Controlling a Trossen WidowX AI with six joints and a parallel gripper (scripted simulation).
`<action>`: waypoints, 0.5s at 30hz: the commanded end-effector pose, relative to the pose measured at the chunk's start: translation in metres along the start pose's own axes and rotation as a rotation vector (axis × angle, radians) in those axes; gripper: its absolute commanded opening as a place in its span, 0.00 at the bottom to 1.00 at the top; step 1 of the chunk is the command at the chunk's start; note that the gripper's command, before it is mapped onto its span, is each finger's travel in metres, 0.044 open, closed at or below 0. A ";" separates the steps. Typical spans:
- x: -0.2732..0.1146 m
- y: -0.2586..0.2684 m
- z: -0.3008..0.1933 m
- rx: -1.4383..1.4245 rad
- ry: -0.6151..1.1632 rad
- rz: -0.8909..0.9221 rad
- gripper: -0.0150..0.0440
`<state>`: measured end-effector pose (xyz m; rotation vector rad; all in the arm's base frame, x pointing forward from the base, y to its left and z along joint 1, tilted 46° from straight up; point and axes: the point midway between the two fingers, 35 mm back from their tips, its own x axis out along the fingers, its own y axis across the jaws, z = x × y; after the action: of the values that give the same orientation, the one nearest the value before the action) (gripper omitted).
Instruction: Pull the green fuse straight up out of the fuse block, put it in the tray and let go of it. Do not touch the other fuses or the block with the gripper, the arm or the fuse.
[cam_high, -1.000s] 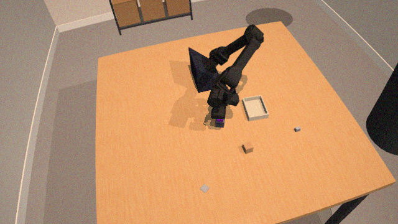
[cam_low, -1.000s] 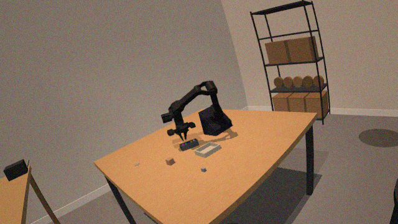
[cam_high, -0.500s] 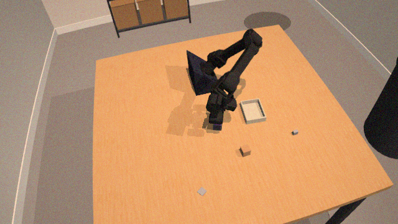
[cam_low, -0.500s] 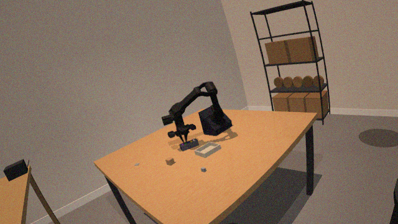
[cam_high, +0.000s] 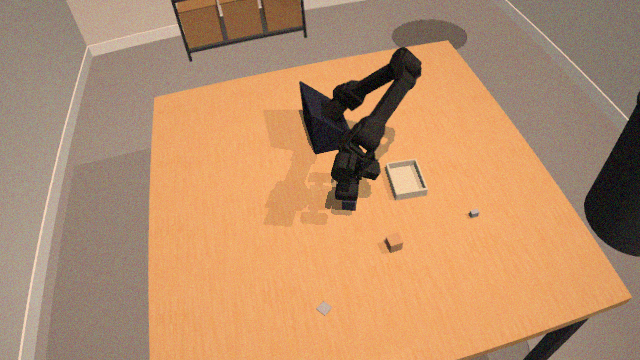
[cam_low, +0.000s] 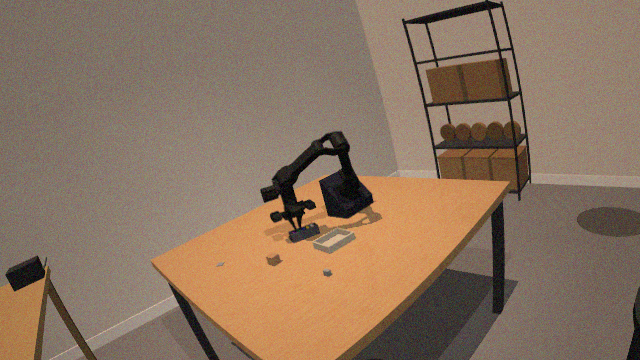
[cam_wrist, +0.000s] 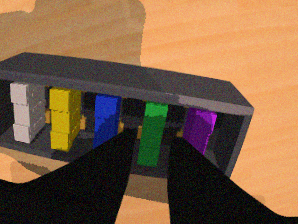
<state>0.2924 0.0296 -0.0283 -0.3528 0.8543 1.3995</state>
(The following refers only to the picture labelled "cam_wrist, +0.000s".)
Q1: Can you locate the purple fuse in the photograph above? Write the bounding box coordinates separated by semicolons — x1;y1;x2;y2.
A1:
182;107;217;156

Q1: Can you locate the blue fuse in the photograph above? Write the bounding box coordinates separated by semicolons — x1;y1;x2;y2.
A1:
93;93;122;148

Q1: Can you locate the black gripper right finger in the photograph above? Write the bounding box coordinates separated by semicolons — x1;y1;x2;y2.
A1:
168;136;298;224

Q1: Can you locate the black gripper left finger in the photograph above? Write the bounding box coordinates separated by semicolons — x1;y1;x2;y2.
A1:
0;129;136;224

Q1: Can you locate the dark grey fuse block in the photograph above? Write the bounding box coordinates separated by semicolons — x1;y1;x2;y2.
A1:
0;52;255;179

